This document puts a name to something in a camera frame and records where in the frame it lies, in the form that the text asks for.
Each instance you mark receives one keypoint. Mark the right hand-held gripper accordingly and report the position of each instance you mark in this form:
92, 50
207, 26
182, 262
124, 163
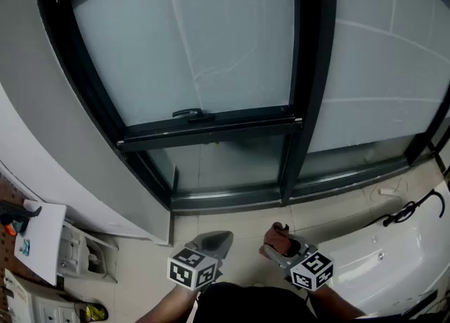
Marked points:
313, 272

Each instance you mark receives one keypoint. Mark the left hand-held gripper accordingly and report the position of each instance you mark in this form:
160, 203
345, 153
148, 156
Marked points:
183, 269

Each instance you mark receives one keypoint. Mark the brown cloth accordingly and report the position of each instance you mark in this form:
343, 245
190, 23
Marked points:
276, 239

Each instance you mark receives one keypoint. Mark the frosted glass window pane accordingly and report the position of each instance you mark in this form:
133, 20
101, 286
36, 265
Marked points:
140, 50

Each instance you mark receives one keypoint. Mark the person's right forearm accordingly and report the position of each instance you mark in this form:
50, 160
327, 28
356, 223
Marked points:
334, 302

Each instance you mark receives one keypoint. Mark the person's left forearm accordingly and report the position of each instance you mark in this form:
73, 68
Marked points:
168, 305

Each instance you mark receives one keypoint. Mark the person's black clothing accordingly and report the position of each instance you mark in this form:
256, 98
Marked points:
253, 304

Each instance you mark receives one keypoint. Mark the small clear wide pane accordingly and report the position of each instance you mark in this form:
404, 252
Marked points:
228, 166

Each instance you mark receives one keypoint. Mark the small clear narrow pane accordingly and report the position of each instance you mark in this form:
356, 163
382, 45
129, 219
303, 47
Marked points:
351, 159

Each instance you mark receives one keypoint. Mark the small white floor object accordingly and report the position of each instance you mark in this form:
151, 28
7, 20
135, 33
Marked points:
386, 191

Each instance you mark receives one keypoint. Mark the yellow and black tool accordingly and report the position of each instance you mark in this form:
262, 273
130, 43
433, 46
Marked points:
95, 312

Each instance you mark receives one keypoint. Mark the grey plastic housing part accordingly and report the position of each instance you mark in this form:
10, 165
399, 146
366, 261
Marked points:
74, 254

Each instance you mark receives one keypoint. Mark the white socket box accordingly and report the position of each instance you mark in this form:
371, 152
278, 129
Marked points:
49, 311

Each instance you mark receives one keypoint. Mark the dark framed glass window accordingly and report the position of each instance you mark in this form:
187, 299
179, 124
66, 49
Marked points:
309, 68

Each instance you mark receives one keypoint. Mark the small teal item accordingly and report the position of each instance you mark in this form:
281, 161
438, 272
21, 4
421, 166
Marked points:
25, 247

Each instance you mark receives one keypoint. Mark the tall frosted fixed pane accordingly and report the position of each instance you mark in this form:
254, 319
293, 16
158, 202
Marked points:
369, 68

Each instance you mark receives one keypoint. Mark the black and orange tool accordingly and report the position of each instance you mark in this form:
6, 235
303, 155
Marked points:
14, 210

